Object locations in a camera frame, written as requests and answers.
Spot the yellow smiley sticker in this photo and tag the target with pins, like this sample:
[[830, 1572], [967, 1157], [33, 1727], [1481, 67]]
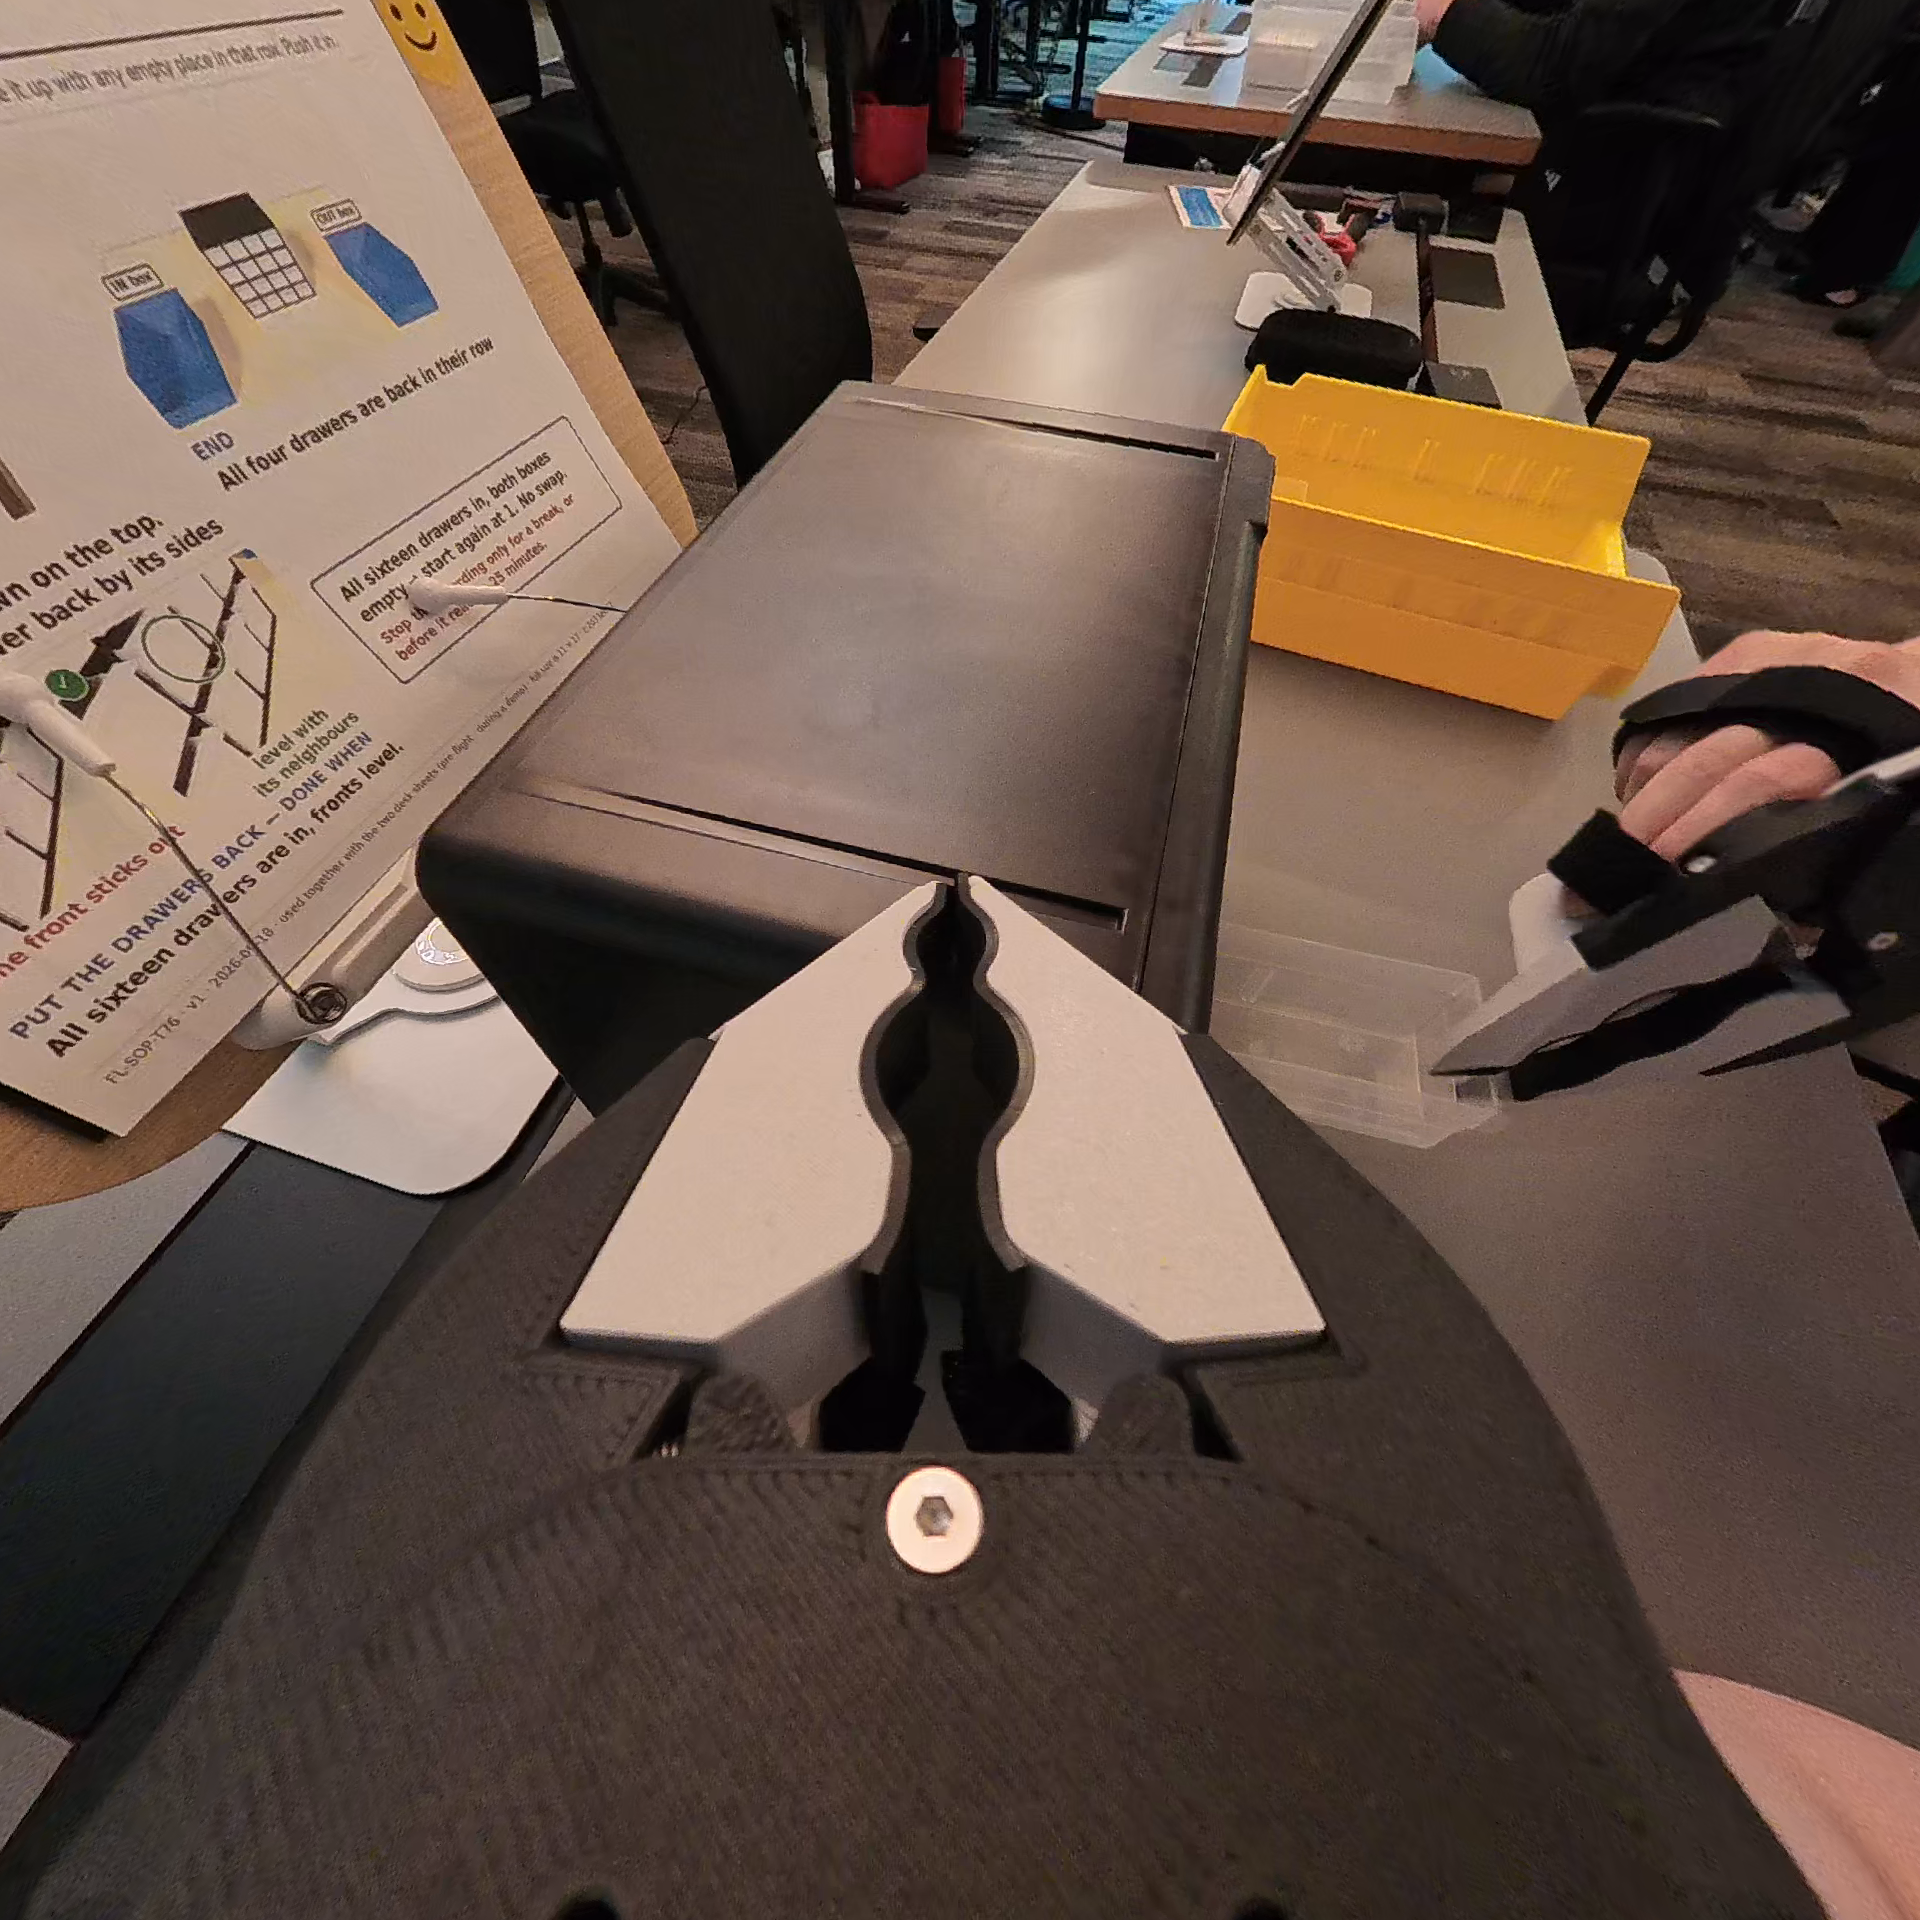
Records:
[[408, 29]]

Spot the instruction poster on board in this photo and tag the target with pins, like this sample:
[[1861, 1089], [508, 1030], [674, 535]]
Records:
[[599, 375]]

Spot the metal poster clamp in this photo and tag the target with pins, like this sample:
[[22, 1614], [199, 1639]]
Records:
[[321, 1002]]

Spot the wooden office desk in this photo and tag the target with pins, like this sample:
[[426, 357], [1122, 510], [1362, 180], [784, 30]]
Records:
[[1350, 119]]

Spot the black power adapter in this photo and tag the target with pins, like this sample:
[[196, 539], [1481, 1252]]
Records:
[[1463, 382]]

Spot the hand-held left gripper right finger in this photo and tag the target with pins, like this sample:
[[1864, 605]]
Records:
[[1154, 1185]]

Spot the black zip pouch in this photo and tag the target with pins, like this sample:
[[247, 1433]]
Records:
[[1335, 347]]

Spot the small white stand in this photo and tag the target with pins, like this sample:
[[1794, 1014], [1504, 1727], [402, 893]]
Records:
[[1305, 263]]

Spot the person's left forearm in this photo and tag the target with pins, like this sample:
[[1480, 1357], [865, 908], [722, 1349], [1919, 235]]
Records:
[[1816, 1801]]

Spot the black office chair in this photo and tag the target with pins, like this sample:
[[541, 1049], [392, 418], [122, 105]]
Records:
[[720, 195], [1652, 226], [562, 166]]

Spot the black tablet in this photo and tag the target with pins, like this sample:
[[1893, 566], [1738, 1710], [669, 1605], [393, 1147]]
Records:
[[1319, 106]]

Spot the person's right hand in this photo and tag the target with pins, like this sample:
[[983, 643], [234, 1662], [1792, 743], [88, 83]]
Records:
[[1725, 781]]

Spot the yellow storage bin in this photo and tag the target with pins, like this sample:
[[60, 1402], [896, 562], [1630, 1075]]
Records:
[[1424, 629]]

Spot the red storage bin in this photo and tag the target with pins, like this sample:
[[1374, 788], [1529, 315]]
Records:
[[889, 143]]

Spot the black drawer cabinet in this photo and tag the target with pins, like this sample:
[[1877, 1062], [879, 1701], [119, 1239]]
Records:
[[901, 629]]

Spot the printed instruction poster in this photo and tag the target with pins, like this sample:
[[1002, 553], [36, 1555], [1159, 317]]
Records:
[[301, 300]]

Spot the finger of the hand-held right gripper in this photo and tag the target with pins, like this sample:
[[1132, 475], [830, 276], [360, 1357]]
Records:
[[1622, 969], [1800, 1027]]

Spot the blue white card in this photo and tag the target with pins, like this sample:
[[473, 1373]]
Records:
[[1204, 206]]

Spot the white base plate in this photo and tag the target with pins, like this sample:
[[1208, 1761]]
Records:
[[422, 1125]]

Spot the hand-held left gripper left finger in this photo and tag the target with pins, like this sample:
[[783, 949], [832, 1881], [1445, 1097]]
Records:
[[751, 1185]]

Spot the clear plastic drawer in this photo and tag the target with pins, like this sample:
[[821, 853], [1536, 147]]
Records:
[[1319, 1036]]

